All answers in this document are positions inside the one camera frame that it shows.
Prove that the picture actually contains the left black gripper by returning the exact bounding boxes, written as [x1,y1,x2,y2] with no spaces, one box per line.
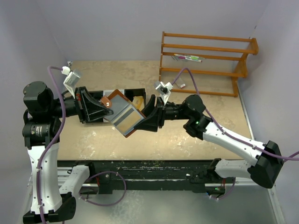
[48,85,113,122]

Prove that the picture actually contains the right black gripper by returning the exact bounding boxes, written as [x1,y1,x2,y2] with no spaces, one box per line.
[133,94,192,132]

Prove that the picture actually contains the brown leather card holder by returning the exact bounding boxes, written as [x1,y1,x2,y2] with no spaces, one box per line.
[100,90,145,138]

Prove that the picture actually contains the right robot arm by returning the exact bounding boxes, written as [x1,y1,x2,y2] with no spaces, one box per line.
[134,94,284,189]

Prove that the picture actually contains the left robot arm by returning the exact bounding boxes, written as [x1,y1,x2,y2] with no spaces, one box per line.
[22,81,109,224]

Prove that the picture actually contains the gold credit cards pile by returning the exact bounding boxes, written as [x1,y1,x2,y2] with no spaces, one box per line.
[132,96,144,111]

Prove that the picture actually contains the black right bin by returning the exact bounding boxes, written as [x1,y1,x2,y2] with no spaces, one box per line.
[124,88,146,118]

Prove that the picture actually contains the coloured markers on rack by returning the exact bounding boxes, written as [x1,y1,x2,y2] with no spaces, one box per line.
[174,54,205,63]

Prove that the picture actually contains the orange wooden rack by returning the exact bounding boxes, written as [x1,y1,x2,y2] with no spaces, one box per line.
[158,32,259,97]

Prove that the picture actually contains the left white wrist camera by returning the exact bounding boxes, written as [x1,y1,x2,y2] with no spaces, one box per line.
[61,66,82,94]

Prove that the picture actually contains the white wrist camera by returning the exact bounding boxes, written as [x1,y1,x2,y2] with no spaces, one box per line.
[61,66,82,94]
[154,81,173,104]

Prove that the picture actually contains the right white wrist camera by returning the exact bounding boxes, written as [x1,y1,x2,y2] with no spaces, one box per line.
[154,81,173,104]

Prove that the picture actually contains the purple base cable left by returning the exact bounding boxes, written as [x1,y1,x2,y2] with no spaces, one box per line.
[78,171,127,207]

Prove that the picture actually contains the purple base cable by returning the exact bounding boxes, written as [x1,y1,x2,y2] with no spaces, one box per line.
[207,170,236,202]
[78,171,127,207]

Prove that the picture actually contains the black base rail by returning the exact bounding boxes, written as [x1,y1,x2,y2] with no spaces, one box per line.
[57,159,234,195]

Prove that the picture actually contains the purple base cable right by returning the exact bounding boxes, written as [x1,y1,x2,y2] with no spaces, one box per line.
[207,170,236,202]

